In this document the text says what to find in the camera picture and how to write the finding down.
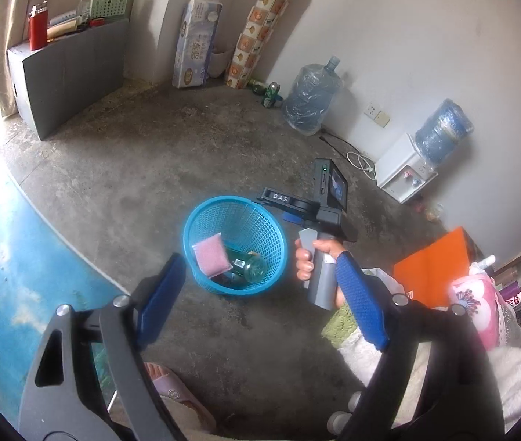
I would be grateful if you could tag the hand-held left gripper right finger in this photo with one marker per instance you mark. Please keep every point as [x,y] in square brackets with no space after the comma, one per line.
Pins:
[361,301]

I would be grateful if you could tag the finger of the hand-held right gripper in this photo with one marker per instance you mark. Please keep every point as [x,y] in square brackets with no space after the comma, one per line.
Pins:
[293,218]

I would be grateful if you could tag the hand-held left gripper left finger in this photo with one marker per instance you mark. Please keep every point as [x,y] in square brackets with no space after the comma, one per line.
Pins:
[159,301]

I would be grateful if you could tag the pink sponge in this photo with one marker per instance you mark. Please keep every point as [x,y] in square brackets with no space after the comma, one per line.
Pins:
[212,257]

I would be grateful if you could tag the blue plastic mesh basket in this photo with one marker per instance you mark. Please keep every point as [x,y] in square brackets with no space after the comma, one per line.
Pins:
[205,220]

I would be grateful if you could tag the person's right hand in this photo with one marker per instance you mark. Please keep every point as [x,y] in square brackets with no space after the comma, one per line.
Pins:
[306,264]

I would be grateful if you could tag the green fluffy cloth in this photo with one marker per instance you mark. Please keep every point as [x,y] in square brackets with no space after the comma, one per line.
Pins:
[338,326]

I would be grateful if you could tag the person's foot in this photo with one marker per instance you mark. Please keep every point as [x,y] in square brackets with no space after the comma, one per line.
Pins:
[157,370]

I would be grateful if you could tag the orange folder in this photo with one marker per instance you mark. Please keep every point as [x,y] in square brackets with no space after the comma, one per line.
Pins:
[430,266]

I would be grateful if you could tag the white water dispenser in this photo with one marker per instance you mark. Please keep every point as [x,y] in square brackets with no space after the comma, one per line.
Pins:
[402,174]

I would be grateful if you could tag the pink slipper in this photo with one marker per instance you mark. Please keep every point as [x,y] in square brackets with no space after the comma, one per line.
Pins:
[182,399]

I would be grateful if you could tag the pink floral bag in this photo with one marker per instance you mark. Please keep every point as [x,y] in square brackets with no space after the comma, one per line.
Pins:
[476,308]

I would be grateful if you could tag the green drink can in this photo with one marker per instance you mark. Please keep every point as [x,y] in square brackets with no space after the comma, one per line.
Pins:
[272,94]

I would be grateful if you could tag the blue wrapped water jug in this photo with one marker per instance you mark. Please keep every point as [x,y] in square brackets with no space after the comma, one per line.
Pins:
[444,131]

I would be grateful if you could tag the patterned rolled mat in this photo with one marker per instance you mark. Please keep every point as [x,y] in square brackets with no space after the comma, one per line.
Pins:
[255,36]

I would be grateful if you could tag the toilet paper pack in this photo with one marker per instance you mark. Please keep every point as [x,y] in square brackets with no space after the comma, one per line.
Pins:
[196,46]

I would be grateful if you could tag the grey cabinet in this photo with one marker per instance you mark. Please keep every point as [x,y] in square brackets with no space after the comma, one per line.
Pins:
[67,78]

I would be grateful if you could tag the green plastic organiser basket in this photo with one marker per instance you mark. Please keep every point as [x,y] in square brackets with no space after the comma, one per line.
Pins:
[111,5]

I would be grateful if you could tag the red thermos flask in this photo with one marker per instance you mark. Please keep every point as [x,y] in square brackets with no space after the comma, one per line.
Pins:
[37,30]

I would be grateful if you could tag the white wall socket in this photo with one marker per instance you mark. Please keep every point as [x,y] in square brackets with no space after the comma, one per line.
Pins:
[377,115]

